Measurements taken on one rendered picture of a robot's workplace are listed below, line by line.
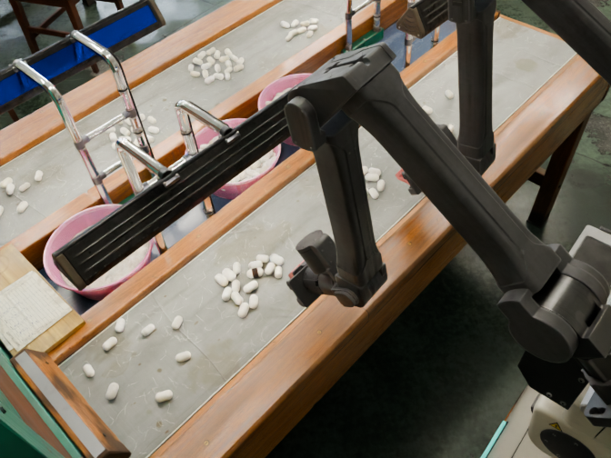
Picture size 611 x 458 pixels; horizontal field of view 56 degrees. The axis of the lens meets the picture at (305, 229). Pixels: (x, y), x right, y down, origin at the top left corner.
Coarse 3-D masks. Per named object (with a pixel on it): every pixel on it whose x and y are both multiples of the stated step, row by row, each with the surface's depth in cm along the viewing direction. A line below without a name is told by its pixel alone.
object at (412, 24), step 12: (420, 0) 138; (432, 0) 139; (444, 0) 142; (408, 12) 137; (420, 12) 137; (432, 12) 139; (444, 12) 142; (396, 24) 142; (408, 24) 139; (420, 24) 138; (432, 24) 140; (420, 36) 139
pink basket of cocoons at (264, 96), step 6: (282, 78) 178; (288, 78) 179; (294, 78) 179; (300, 78) 179; (270, 84) 176; (276, 84) 178; (282, 84) 179; (288, 84) 180; (294, 84) 180; (264, 90) 175; (270, 90) 177; (276, 90) 179; (282, 90) 180; (264, 96) 175; (270, 96) 177; (258, 102) 171; (264, 102) 175; (258, 108) 169; (288, 138) 169; (294, 144) 171
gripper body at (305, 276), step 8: (304, 272) 110; (312, 272) 108; (296, 280) 110; (304, 280) 110; (312, 280) 107; (296, 288) 110; (304, 288) 110; (312, 288) 108; (296, 296) 110; (304, 296) 110; (312, 296) 111; (304, 304) 110
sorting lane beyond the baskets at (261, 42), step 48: (288, 0) 213; (336, 0) 211; (240, 48) 195; (288, 48) 193; (144, 96) 181; (192, 96) 180; (48, 144) 169; (96, 144) 168; (0, 192) 157; (48, 192) 156; (0, 240) 146
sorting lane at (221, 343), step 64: (448, 64) 183; (512, 64) 181; (320, 192) 150; (384, 192) 149; (128, 320) 129; (192, 320) 128; (256, 320) 127; (128, 384) 119; (192, 384) 118; (128, 448) 110
